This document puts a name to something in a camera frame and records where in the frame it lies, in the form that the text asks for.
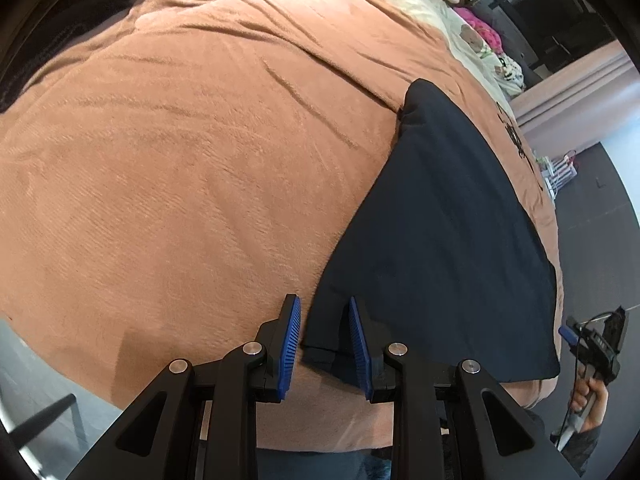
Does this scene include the orange blanket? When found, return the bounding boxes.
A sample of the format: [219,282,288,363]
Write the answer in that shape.
[0,0,561,453]

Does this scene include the cream printed quilt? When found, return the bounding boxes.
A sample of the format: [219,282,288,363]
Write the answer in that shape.
[370,0,526,96]

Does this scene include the pink curtain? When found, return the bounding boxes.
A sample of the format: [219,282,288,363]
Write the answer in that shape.
[515,52,640,151]

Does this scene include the pink plush toy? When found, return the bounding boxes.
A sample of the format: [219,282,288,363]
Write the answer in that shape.
[452,7,503,56]

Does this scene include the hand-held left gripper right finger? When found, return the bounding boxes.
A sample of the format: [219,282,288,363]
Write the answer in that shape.
[348,296,576,480]

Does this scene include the black pants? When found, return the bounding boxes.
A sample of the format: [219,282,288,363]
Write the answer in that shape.
[299,78,562,383]

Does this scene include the white black spotted plush toy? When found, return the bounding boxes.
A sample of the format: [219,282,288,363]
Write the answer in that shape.
[492,57,525,93]

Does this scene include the person's right hand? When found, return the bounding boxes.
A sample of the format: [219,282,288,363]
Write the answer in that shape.
[570,374,609,433]

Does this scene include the white pink desktop rack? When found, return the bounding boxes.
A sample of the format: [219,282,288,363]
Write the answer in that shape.
[537,150,578,201]

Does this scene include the black cable with device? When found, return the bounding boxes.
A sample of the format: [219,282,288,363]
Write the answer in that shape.
[495,102,546,191]

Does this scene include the person's right forearm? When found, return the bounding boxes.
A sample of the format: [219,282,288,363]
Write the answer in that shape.
[550,410,612,477]

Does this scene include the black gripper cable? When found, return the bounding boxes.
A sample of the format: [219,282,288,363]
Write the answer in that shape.
[550,310,622,443]

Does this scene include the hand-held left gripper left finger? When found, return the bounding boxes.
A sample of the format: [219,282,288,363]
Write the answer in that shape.
[67,294,302,480]

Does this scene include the dark window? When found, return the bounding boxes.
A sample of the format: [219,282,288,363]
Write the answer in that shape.
[475,0,616,71]

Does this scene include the pile of folded black clothes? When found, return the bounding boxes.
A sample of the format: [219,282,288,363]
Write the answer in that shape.
[0,0,161,113]

